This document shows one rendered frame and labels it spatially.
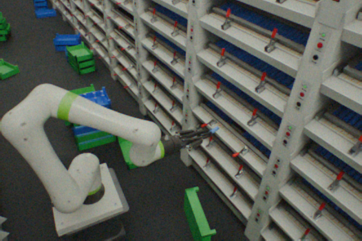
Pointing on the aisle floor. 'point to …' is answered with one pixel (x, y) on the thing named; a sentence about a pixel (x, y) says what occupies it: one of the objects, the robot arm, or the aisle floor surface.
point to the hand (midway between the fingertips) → (204, 134)
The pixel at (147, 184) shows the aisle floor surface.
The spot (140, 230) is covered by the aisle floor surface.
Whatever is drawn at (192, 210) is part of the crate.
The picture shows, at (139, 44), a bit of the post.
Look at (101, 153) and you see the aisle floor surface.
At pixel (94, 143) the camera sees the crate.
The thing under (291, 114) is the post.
